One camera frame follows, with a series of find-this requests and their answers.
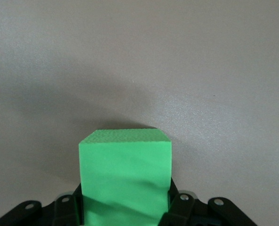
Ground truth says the green foam cube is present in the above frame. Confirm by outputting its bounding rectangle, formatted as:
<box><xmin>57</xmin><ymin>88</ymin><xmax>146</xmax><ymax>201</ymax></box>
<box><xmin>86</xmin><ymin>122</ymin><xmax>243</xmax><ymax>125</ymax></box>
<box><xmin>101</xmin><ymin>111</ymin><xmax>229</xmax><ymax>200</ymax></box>
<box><xmin>78</xmin><ymin>128</ymin><xmax>172</xmax><ymax>226</ymax></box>

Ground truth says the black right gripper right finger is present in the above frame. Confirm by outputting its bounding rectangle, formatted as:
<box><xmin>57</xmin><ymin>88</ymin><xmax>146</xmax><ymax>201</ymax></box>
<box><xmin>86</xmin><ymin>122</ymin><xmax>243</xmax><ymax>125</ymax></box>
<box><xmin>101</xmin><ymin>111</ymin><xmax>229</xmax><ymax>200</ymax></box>
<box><xmin>159</xmin><ymin>178</ymin><xmax>257</xmax><ymax>226</ymax></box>

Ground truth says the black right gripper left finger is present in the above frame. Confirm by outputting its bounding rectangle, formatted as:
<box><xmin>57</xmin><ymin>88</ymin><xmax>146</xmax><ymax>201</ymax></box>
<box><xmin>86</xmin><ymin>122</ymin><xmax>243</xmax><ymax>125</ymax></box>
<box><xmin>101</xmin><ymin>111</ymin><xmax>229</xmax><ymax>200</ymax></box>
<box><xmin>0</xmin><ymin>185</ymin><xmax>85</xmax><ymax>226</ymax></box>

